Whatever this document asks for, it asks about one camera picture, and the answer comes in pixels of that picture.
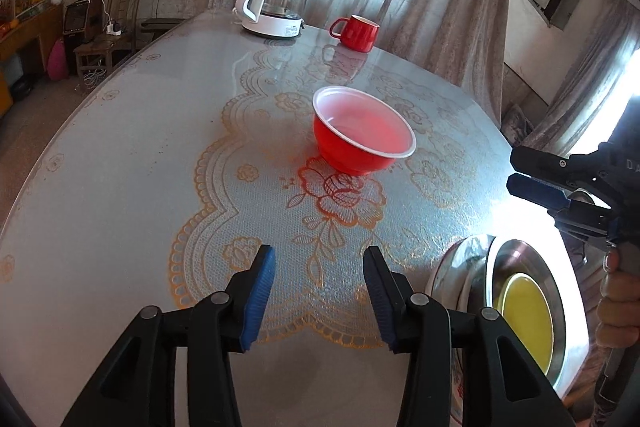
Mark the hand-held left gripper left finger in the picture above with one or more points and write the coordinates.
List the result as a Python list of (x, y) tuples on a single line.
[(257, 302)]

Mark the stainless steel bowl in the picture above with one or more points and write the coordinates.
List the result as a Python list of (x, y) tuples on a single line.
[(520, 257)]

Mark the patterned cushion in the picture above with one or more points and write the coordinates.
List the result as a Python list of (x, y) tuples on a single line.
[(517, 124)]

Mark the white power strip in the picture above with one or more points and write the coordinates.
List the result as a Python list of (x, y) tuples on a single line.
[(114, 28)]

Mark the black speaker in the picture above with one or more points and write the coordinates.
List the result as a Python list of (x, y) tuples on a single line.
[(76, 19)]

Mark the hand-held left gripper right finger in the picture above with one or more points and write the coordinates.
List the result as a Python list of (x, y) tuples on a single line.
[(380, 302)]

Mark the person's right hand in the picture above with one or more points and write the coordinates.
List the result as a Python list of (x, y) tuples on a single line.
[(620, 307)]

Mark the white plate with pink roses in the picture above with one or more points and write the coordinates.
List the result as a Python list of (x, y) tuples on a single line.
[(574, 307)]

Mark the pink bag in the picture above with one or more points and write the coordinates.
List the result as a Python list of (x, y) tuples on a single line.
[(57, 62)]

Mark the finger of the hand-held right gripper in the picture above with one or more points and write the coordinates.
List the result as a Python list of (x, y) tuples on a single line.
[(532, 191), (545, 164)]

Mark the grey side curtain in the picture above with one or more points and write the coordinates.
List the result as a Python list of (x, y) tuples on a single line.
[(590, 82)]

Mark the wooden cabinet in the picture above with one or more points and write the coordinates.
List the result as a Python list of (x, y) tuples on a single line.
[(27, 37)]

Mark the white electric glass kettle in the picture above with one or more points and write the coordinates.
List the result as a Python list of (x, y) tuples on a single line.
[(272, 14)]

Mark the red plastic bowl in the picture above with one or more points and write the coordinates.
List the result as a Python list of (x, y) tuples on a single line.
[(360, 142)]

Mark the yellow plastic bowl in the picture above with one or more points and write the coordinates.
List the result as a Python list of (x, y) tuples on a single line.
[(527, 322)]

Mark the red ribbed mug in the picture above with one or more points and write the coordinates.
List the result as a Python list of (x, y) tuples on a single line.
[(357, 34)]

